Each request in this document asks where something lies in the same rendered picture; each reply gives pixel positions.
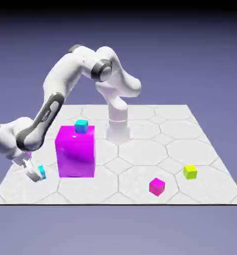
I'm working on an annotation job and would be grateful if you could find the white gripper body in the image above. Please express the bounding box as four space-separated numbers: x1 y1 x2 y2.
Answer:
22 159 42 183

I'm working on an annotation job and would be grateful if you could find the small cyan cube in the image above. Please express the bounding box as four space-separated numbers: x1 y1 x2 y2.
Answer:
74 119 89 134
37 164 47 181

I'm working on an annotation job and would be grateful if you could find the small magenta cube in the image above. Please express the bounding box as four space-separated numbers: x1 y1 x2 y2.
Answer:
149 177 166 197

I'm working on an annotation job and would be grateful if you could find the small yellow-green cube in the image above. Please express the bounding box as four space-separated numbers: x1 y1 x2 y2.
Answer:
183 164 198 180

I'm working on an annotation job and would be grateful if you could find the large magenta box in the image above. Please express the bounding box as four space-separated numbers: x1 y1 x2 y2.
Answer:
54 125 97 178

